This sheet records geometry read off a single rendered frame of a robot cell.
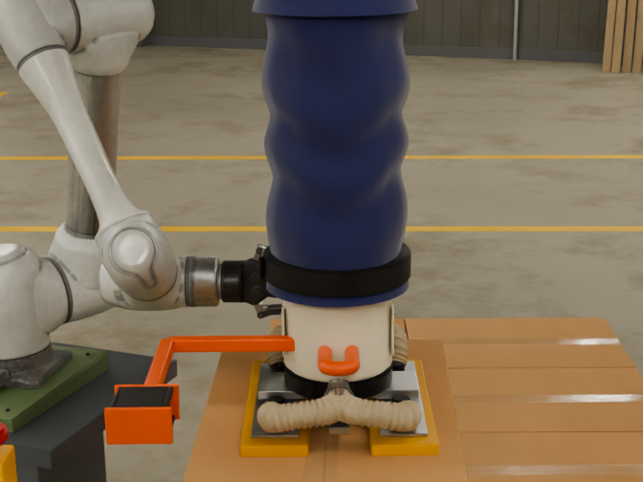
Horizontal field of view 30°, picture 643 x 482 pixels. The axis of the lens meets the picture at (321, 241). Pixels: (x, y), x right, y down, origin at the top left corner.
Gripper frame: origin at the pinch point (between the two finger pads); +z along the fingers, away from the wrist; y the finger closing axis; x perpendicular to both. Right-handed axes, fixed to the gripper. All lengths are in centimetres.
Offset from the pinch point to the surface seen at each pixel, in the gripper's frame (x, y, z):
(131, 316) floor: -293, 112, -89
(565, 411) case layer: -68, 56, 56
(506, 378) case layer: -90, 56, 45
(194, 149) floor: -657, 114, -102
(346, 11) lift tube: 38, -51, 1
